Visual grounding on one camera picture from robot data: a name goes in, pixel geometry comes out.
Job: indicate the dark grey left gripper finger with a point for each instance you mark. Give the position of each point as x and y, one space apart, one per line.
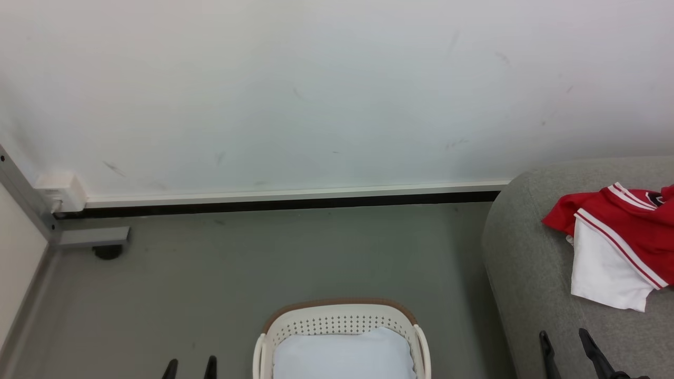
170 370
210 368

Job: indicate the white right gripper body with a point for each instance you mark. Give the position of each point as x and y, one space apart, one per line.
629 376

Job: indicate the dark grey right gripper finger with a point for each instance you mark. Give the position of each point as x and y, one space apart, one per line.
549 358
597 358

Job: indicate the red and white shirt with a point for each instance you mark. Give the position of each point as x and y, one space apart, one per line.
626 226

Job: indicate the grey fabric sofa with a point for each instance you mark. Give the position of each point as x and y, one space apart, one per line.
532 263

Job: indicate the black round levelling foot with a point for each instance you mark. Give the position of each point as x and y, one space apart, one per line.
108 252

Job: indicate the pale white folded cloth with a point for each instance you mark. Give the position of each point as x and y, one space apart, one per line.
345 355

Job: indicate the white perforated laundry basket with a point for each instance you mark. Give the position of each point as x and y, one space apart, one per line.
337 318

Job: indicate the black baseboard strip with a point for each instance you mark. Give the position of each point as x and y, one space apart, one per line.
274 204

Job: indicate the cream partition panel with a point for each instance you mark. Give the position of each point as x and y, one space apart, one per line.
16 263

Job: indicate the grey metal foot bracket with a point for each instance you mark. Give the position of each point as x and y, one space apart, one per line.
95 237

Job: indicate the grey partition base rail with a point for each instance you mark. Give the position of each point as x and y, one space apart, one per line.
31 300

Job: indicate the white wall trim rail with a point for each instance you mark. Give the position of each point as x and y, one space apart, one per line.
295 193

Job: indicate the white wall junction box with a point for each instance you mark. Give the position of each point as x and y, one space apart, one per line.
62 190

